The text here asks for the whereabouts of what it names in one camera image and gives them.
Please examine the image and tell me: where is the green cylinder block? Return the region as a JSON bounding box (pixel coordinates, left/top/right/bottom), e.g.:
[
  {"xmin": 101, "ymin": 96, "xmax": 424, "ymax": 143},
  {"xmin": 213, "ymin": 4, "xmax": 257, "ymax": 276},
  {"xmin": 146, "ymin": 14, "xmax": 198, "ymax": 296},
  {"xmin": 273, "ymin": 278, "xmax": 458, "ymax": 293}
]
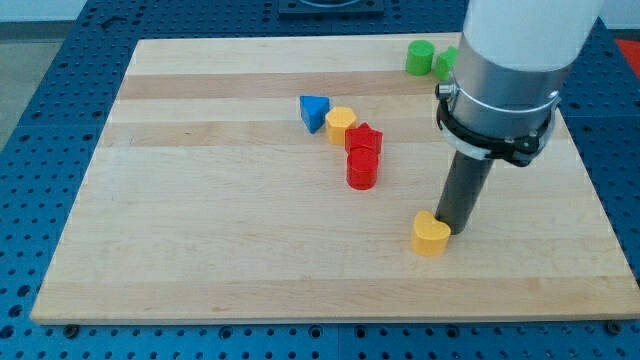
[{"xmin": 405, "ymin": 40, "xmax": 435, "ymax": 76}]

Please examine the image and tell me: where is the blue triangle block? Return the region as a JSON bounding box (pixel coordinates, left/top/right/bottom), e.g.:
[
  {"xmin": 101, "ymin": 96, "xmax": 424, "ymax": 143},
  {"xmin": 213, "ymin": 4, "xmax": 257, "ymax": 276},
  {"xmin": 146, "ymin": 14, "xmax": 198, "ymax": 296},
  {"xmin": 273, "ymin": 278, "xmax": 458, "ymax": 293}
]
[{"xmin": 299, "ymin": 95, "xmax": 330, "ymax": 134}]

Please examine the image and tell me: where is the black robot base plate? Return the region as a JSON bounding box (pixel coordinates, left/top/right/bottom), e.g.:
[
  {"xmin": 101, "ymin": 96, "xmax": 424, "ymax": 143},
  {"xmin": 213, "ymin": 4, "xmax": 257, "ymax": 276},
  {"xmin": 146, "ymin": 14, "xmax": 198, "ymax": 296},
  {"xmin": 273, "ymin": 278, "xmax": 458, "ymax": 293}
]
[{"xmin": 276, "ymin": 0, "xmax": 385, "ymax": 18}]

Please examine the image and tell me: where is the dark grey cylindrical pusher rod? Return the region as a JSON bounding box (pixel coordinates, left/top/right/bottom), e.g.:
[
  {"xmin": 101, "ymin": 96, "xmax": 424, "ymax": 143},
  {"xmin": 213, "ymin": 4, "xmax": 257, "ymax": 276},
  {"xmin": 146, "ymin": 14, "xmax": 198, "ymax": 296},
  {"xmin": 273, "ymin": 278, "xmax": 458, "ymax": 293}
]
[{"xmin": 435, "ymin": 152, "xmax": 493, "ymax": 235}]

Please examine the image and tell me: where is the yellow hexagon block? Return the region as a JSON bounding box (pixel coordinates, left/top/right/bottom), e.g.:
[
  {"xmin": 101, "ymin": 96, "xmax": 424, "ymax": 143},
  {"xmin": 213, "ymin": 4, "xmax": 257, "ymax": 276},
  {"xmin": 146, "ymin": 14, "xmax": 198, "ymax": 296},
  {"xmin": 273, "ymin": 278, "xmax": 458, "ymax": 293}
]
[{"xmin": 325, "ymin": 106, "xmax": 358, "ymax": 146}]

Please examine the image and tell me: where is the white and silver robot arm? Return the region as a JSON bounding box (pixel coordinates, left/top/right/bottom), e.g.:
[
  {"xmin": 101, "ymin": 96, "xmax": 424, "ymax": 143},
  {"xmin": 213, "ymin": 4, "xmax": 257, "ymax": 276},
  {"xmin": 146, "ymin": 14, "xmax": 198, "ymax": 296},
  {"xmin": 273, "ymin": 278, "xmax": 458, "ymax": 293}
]
[{"xmin": 435, "ymin": 0, "xmax": 604, "ymax": 234}]

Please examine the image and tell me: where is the light wooden board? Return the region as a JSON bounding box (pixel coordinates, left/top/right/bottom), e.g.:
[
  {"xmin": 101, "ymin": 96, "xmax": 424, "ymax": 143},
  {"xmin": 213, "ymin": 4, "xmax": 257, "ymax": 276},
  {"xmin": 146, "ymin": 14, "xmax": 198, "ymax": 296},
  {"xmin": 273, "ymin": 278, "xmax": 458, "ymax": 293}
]
[{"xmin": 31, "ymin": 34, "xmax": 639, "ymax": 325}]

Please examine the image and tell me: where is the yellow heart block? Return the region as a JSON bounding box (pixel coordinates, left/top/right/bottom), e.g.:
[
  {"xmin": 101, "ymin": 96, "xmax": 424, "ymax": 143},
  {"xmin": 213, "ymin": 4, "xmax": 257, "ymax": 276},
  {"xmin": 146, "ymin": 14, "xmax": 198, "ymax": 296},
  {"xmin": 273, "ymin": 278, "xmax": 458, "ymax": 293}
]
[{"xmin": 410, "ymin": 210, "xmax": 451, "ymax": 256}]

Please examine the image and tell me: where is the red star block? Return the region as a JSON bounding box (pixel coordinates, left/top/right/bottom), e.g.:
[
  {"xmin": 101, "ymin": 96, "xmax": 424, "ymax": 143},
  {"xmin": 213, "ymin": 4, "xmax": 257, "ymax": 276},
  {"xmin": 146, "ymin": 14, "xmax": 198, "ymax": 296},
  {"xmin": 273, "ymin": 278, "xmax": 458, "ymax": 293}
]
[{"xmin": 344, "ymin": 123, "xmax": 383, "ymax": 154}]

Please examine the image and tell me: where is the green star block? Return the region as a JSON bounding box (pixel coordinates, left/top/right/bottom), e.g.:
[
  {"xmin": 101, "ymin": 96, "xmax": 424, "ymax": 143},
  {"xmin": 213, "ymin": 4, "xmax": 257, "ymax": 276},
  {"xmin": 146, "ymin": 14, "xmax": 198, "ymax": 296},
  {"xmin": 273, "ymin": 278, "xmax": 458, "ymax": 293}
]
[{"xmin": 434, "ymin": 46, "xmax": 458, "ymax": 81}]

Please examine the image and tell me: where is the red cylinder block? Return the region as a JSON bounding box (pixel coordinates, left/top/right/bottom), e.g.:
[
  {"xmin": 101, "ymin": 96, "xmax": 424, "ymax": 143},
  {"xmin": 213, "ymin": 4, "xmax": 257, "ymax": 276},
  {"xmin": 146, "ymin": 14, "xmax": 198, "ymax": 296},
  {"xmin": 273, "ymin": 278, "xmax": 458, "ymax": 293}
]
[{"xmin": 346, "ymin": 148, "xmax": 379, "ymax": 190}]

